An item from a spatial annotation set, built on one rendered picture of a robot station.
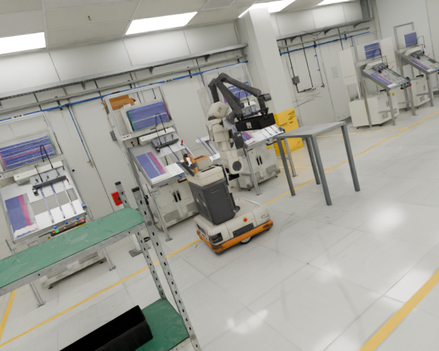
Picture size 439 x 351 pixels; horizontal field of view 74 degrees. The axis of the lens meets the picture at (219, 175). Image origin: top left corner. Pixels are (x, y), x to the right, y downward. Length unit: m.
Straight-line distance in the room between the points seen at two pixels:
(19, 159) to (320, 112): 6.57
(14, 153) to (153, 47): 3.21
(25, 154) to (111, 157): 1.89
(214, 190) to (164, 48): 3.84
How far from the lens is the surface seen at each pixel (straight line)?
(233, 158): 2.95
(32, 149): 3.87
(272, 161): 4.78
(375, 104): 6.96
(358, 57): 7.14
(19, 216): 3.63
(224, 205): 2.79
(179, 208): 4.03
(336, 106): 8.56
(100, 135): 5.42
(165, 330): 1.68
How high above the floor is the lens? 1.29
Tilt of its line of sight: 12 degrees down
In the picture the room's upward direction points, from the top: 18 degrees counter-clockwise
